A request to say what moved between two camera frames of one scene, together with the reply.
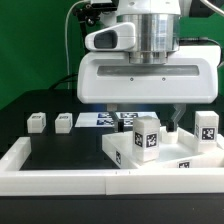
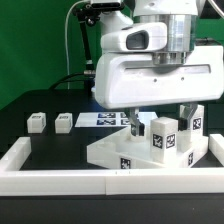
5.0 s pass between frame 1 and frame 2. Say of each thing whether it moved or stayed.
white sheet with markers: stayed
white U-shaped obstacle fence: stayed
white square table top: moved
